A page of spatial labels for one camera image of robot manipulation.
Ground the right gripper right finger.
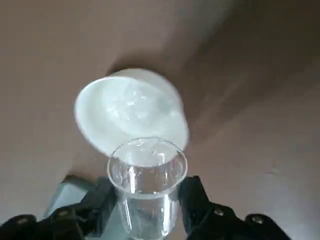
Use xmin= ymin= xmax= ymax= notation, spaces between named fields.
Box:
xmin=178 ymin=175 xmax=304 ymax=240

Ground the clear glass measuring cup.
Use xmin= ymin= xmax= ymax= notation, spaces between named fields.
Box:
xmin=106 ymin=136 xmax=189 ymax=240

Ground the white bowl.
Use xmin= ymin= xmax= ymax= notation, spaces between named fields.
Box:
xmin=74 ymin=67 xmax=190 ymax=158

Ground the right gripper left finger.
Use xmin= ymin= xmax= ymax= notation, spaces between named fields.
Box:
xmin=0 ymin=181 xmax=119 ymax=240

